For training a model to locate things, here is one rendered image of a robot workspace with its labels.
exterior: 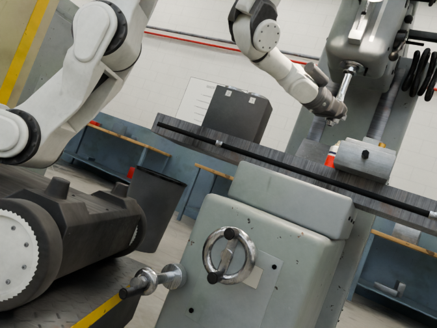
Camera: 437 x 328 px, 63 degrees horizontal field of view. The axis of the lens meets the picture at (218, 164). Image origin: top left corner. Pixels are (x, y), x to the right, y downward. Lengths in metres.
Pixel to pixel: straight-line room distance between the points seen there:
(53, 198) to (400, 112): 1.39
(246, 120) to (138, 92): 6.02
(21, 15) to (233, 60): 4.69
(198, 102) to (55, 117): 5.60
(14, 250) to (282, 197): 0.66
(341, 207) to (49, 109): 0.80
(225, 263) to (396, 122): 1.14
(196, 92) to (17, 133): 5.74
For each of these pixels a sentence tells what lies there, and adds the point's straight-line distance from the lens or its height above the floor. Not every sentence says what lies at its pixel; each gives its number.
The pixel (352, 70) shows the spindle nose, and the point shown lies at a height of 1.28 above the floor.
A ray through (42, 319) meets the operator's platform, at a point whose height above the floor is 0.40.
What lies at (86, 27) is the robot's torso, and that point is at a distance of 0.97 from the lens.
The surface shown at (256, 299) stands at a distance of 0.86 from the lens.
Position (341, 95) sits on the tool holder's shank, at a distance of 1.32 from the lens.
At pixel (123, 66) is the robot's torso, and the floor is 0.96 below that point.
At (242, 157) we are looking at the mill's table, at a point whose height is 0.87.
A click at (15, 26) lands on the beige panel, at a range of 2.30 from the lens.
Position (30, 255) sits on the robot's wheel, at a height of 0.52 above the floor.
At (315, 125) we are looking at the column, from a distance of 1.69.
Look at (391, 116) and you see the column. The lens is 1.69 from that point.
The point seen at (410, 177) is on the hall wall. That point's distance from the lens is 5.53.
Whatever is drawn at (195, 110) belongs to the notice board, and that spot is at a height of 1.79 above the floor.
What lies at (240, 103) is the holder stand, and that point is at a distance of 1.38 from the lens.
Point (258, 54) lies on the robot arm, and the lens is 0.95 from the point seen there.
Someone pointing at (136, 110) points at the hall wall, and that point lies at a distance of 7.17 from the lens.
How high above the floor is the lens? 0.76
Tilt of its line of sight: 2 degrees up
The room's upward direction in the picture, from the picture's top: 21 degrees clockwise
